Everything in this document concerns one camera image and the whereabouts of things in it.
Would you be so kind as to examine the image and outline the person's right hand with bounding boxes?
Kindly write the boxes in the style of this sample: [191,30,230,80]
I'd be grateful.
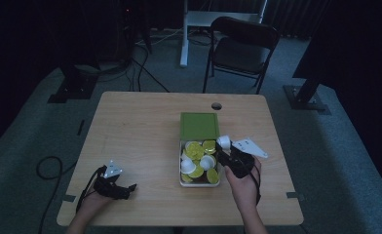
[224,157,262,215]

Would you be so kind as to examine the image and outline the person's left hand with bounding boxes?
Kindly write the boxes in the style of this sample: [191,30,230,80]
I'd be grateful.
[77,190,115,217]

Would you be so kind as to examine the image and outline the short black floor strip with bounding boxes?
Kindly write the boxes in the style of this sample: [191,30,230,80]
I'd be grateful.
[76,119,86,137]

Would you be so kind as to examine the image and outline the green box lid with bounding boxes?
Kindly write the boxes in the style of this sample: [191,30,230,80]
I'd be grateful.
[179,111,220,141]

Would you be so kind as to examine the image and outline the pile of yellow-lidded capsules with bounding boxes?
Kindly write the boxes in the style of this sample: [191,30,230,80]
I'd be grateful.
[179,139,220,185]

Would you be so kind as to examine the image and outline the black metal stand base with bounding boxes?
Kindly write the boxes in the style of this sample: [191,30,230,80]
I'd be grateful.
[47,63,99,104]
[283,75,332,116]

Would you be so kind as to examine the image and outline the small white cup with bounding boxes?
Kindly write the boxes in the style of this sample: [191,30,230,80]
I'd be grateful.
[216,135,233,151]

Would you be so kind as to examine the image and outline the black wrist strap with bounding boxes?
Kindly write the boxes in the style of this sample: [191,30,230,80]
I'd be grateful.
[248,162,263,207]

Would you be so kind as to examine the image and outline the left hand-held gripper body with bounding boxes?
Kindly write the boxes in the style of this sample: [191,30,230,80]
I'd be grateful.
[93,159,129,198]

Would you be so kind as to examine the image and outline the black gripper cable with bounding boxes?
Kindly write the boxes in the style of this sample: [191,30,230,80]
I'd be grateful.
[35,155,107,234]

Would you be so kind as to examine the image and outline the black floor cables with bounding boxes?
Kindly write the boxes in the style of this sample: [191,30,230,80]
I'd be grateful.
[95,38,172,94]

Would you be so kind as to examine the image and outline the dark curtain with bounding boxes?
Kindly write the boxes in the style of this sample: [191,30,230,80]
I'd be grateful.
[291,0,382,196]

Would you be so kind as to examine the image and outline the black folding chair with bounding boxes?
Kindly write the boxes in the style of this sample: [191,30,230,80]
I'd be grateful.
[202,16,282,96]

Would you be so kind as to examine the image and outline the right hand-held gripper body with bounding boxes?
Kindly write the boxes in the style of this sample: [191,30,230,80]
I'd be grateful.
[222,137,269,179]

